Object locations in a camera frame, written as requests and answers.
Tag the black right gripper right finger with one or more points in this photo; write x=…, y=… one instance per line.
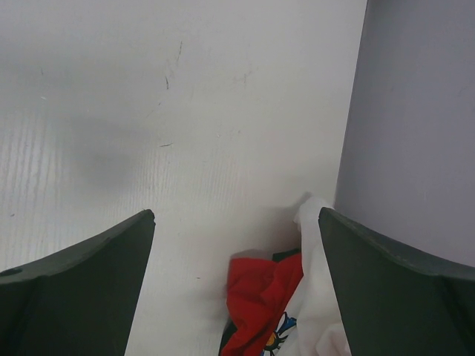
x=395, y=299

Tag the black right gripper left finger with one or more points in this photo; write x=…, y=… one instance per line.
x=80, y=300

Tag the white t-shirt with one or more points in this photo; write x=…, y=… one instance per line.
x=311, y=323

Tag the red t-shirt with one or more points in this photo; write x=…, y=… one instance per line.
x=259, y=296

